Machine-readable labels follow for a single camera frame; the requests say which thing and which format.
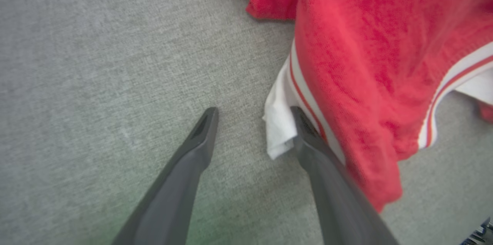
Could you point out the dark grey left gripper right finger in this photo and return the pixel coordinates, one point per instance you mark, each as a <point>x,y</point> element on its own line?
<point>339,206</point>

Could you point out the red and white garment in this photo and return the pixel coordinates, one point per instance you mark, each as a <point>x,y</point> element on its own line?
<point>346,64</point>

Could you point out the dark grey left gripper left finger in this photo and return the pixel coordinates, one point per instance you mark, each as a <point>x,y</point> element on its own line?
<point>173,191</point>

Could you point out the grey fabric sofa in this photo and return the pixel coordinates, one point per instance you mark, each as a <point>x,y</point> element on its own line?
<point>96,83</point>

